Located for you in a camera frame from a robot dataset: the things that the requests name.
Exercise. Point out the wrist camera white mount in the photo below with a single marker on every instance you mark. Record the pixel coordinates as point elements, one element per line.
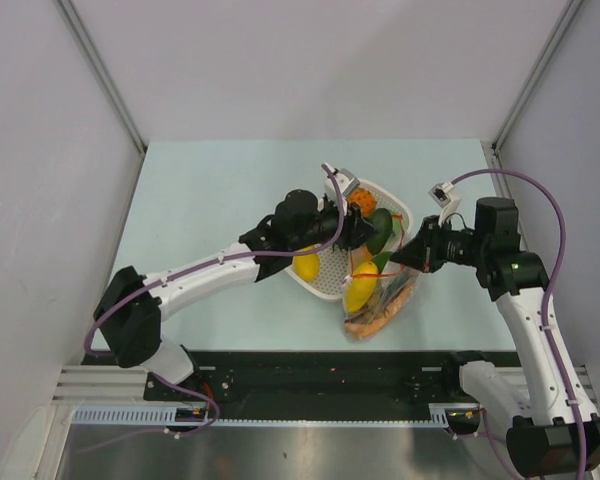
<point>445,196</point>
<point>339,182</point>

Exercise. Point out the left aluminium corner post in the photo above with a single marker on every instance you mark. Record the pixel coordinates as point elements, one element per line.
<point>92,56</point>

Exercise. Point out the yellow mango front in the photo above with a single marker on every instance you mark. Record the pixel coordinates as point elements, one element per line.
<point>361,287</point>

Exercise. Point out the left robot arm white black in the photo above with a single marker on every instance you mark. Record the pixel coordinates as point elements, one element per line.
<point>133,307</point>

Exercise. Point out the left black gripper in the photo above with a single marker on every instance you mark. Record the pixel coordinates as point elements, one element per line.
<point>356,230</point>

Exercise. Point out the right aluminium corner post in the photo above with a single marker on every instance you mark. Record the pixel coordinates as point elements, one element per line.
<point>539,69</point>

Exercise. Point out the yellow mango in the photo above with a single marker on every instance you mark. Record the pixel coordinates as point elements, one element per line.
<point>307,267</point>
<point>361,287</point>

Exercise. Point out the orange spiky fruit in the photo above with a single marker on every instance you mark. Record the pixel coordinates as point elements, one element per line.
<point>364,199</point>

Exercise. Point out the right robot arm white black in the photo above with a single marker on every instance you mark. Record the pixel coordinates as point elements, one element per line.
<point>553,427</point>

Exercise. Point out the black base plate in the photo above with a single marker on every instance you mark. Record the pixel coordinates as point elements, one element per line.
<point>415,377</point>

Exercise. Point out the dark green avocado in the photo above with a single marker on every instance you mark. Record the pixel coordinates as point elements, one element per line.
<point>382,221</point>

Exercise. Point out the white slotted cable duct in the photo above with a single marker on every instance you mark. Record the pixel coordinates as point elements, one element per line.
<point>432,415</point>

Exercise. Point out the orange yellow pear fruit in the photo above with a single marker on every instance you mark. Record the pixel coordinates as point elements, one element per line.
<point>361,255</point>

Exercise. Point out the yellow mango rear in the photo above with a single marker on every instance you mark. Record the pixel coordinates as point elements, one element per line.
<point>307,267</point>

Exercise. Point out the clear zip bag red zipper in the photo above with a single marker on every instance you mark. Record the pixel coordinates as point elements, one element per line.
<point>390,282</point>

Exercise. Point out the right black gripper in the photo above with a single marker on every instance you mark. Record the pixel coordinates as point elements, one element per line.
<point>422,252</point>

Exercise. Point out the aluminium corner post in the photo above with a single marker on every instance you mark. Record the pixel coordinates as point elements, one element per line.
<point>539,69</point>
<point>92,56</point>

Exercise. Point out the light blue table mat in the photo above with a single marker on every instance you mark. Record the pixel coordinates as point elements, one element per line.
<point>196,198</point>

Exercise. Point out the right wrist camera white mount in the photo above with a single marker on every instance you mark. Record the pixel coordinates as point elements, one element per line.
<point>445,196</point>

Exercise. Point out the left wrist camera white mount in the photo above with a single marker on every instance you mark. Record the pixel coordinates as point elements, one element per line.
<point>339,182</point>

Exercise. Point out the white plastic basket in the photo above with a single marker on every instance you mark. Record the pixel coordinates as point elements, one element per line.
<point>335,263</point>

